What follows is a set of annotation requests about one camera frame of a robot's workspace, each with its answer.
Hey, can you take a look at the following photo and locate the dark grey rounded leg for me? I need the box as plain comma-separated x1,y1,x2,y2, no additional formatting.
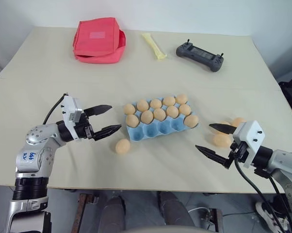
156,191,195,233
98,195,127,233

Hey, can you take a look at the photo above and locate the pale yellow tube pouch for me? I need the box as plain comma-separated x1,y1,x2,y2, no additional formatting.
142,33,168,62

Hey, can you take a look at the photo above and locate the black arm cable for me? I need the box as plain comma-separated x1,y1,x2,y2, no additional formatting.
234,157,290,233
42,92,69,126

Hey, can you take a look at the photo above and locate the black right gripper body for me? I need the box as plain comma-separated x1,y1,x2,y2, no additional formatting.
229,141,249,163

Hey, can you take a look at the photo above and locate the white floor cable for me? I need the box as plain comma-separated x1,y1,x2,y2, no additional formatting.
187,205,256,218

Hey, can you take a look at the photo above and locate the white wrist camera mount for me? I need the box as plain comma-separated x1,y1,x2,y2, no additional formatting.
231,120,267,168
60,95,85,141

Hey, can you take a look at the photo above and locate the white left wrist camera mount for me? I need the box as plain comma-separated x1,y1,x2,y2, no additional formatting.
60,95,85,141

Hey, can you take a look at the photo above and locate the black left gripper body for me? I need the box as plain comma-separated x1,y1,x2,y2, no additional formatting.
74,113,97,141

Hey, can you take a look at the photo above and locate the red fabric bag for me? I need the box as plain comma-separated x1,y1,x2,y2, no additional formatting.
72,17,127,65

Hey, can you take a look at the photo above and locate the white sneaker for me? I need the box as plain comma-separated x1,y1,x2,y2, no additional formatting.
255,200,287,233

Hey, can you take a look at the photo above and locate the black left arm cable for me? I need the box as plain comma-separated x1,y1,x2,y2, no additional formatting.
42,92,69,126

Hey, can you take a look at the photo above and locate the blue egg tray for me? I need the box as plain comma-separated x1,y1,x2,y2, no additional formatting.
123,97,200,142

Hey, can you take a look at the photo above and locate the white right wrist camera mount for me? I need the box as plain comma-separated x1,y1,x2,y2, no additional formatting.
231,120,267,168

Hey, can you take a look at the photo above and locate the dark grey handheld controller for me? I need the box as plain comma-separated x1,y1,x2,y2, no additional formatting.
176,39,226,73

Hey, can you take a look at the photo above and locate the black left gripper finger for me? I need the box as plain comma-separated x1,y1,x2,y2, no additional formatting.
83,104,113,119
94,124,123,142

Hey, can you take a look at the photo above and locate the black bag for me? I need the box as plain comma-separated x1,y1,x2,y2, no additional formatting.
278,72,292,120

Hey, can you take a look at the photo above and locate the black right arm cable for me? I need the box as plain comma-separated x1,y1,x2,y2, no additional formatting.
234,157,290,233

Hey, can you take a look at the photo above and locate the rusty metal table leg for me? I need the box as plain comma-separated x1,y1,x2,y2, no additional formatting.
77,192,99,233

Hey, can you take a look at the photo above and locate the metal table bracket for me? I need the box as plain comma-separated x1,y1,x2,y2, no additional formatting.
204,207,225,233

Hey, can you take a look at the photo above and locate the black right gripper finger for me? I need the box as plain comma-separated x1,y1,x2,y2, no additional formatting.
209,123,238,134
195,144,232,169

